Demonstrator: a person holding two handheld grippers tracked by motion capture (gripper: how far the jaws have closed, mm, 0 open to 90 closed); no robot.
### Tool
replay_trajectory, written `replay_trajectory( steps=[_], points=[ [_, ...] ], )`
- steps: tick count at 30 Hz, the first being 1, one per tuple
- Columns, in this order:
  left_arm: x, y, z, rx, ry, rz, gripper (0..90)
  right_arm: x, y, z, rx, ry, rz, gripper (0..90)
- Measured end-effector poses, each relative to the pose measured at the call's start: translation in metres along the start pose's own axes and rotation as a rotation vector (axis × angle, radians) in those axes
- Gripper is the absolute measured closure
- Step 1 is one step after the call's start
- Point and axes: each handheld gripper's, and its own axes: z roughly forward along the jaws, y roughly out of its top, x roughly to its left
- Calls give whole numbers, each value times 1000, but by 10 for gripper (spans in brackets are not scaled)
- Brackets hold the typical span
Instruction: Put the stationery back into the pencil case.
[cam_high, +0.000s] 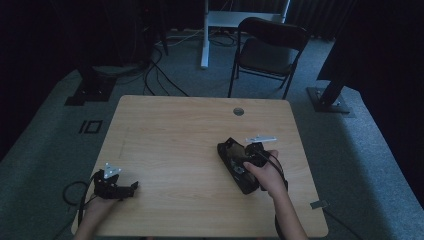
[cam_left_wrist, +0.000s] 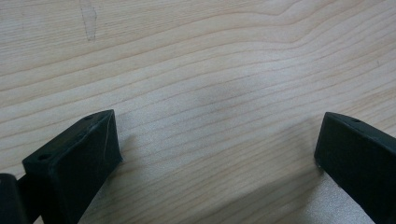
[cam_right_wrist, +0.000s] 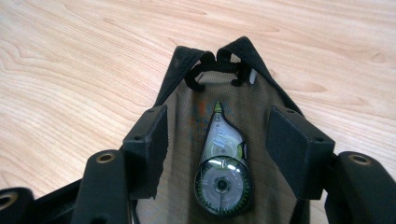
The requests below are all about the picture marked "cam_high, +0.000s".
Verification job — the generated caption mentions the black stand base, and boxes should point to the black stand base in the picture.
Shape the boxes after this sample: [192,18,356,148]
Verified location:
[306,75,352,115]
[64,65,118,107]

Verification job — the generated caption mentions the person's right hand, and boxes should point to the person's right hand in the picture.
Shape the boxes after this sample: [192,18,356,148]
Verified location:
[242,149,289,200]

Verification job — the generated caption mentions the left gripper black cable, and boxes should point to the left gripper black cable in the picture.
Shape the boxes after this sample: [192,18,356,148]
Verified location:
[62,179,98,228]

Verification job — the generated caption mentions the black folding chair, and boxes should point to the black folding chair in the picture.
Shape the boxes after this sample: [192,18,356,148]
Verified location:
[227,16,312,100]

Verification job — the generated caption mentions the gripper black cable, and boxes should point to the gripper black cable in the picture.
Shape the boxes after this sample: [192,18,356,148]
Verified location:
[256,149,290,240]
[62,179,98,228]

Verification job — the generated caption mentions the black floor cables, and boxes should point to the black floor cables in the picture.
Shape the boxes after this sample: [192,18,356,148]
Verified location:
[142,46,191,98]

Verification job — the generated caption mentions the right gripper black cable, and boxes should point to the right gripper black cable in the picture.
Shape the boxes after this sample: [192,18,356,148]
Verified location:
[256,149,290,240]

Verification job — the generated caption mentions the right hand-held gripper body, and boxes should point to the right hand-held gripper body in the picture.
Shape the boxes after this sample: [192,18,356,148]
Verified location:
[244,134,278,168]

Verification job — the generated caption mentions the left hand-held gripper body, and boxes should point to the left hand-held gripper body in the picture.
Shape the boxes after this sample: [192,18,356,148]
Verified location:
[92,162,135,201]

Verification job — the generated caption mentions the white floor cable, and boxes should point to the white floor cable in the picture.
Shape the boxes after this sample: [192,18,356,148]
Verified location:
[155,28,205,48]

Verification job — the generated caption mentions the black pencil case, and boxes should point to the black pencil case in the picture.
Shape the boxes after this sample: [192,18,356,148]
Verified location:
[216,136,262,196]

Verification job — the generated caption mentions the person's left hand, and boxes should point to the person's left hand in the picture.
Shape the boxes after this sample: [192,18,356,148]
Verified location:
[83,195,122,218]

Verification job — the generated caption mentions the white desk frame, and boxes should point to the white desk frame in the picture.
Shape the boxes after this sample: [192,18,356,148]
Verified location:
[200,0,292,70]

